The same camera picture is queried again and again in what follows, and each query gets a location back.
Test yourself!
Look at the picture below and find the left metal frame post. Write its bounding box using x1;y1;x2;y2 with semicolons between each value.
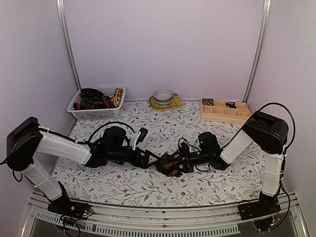
56;0;81;90

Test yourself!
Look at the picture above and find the right metal frame post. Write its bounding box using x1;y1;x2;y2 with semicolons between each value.
243;0;272;103

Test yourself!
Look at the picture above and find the dark red patterned tie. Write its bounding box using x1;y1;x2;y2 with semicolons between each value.
72;88;114;110

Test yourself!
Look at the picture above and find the front metal rail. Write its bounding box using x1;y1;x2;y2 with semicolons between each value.
21;192;309;237

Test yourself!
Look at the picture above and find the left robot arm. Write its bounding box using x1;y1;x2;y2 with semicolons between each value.
1;117;159;217

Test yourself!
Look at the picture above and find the yellow spotted tie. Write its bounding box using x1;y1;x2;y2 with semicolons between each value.
109;88;123;108

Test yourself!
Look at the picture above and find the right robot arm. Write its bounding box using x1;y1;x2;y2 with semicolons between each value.
165;109;292;220

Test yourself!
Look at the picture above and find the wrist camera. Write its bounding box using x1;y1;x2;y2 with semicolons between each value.
130;128;148;150
179;142;190;154

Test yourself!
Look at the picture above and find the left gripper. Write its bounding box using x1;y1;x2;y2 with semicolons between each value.
108;147;161;169

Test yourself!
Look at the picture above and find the rolled dark patterned tie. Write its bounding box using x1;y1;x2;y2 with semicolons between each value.
201;98;214;106

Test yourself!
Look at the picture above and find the metal frame post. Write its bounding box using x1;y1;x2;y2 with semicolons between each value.
243;0;272;103
56;0;81;90

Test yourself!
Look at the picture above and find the yellow woven mat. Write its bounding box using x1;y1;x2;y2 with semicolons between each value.
149;94;184;111

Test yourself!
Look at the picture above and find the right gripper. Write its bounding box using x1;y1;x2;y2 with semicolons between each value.
167;147;212;173

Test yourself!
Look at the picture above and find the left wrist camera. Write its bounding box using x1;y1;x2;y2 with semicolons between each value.
130;128;148;150

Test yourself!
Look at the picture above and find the brown green patterned tie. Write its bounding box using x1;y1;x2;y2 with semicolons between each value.
155;153;182;177

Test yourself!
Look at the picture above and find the floral tablecloth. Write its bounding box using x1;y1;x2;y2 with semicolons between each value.
48;100;284;207

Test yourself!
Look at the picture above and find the rolled black tie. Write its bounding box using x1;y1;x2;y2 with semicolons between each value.
225;101;237;109

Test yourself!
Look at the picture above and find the white plastic basket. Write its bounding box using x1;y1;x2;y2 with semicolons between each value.
67;85;126;120

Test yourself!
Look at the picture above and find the wooden compartment box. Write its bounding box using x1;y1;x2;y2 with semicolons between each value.
200;99;251;124

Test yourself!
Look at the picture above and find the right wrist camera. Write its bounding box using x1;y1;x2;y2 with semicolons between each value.
179;142;190;154

